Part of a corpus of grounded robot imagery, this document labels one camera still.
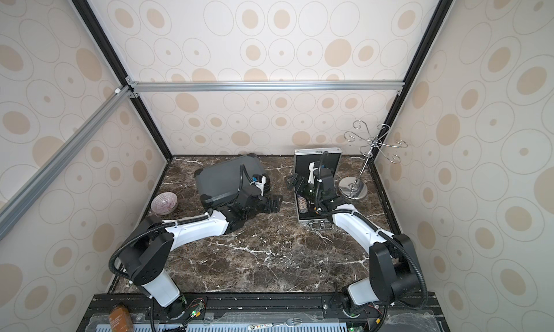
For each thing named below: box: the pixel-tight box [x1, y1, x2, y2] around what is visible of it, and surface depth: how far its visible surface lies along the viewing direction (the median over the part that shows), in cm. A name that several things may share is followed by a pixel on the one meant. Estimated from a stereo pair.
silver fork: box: [247, 316, 303, 331], surface depth 71 cm
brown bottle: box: [108, 305, 135, 332], surface depth 70 cm
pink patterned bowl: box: [150, 191, 179, 216], surface depth 99 cm
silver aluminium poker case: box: [293, 147, 343, 224], surface depth 77 cm
